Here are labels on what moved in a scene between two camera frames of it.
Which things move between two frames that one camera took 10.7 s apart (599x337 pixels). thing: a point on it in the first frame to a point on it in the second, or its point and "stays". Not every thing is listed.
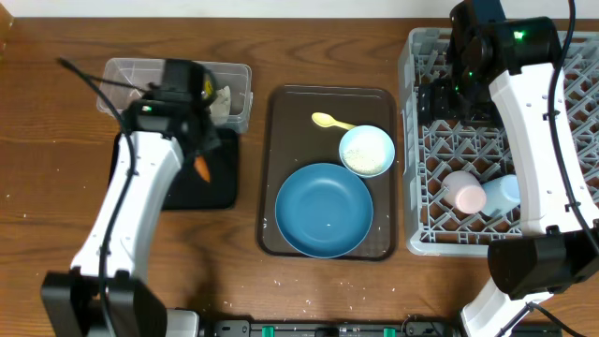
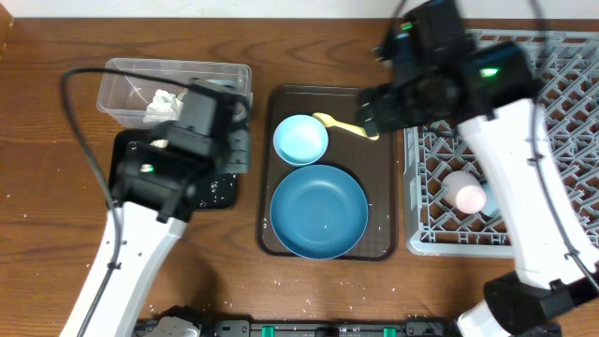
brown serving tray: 287,139 stays
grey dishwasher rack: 431,152 stays
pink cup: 464,191 stays
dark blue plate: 324,211 stays
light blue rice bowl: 367,151 to 300,140
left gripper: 202,141 to 239,151
